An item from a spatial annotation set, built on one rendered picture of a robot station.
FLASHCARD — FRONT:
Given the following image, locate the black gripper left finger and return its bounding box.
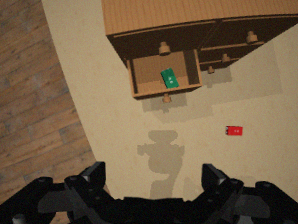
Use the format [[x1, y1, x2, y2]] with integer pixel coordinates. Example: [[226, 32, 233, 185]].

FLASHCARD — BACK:
[[0, 161, 133, 224]]

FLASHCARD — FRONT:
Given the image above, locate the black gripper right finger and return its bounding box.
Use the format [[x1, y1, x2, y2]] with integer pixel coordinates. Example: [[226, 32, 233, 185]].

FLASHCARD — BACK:
[[173, 163, 298, 224]]

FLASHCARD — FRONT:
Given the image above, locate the brown wooden chest of drawers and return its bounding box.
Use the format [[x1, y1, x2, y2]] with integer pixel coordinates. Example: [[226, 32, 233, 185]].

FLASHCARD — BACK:
[[101, 0, 298, 70]]

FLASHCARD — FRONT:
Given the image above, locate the red nine-volt battery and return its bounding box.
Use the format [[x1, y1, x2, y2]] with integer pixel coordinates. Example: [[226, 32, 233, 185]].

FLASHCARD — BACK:
[[226, 126, 243, 135]]

